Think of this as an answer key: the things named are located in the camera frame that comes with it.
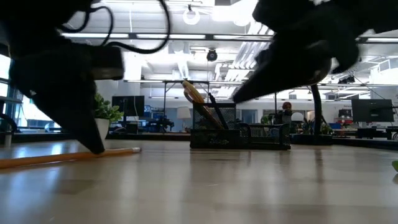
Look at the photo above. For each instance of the black computer monitor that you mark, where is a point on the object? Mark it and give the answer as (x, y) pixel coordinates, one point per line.
(129, 105)
(373, 110)

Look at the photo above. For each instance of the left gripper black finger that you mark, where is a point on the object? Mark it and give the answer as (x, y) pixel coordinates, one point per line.
(77, 118)

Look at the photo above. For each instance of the person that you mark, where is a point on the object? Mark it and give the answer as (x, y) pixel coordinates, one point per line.
(286, 115)

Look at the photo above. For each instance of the black ceiling camera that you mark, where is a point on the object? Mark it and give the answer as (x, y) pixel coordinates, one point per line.
(212, 55)

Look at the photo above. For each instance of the green plant in white pot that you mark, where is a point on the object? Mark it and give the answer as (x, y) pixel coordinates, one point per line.
(107, 109)

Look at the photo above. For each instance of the green sticky note pad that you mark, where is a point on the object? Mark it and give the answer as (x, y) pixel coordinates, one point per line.
(395, 165)

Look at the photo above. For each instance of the round desk lamp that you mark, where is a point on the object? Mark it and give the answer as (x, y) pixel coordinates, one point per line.
(317, 109)

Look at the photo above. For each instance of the orange pencil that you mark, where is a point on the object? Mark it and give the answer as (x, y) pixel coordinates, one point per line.
(62, 157)

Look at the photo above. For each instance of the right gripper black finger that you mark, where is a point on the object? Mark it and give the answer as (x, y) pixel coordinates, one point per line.
(286, 77)

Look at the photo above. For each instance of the long ceiling light bar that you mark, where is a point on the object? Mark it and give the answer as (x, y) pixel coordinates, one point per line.
(186, 36)

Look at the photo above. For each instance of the white shade table lamp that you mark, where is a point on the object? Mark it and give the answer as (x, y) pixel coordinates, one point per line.
(183, 112)

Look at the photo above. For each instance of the black pen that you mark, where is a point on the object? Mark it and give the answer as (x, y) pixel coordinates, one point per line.
(216, 107)

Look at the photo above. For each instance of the black mesh desk organizer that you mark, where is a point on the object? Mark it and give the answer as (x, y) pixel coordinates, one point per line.
(264, 137)

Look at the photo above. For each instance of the white globe lamp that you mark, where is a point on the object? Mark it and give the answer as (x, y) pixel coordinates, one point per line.
(297, 117)

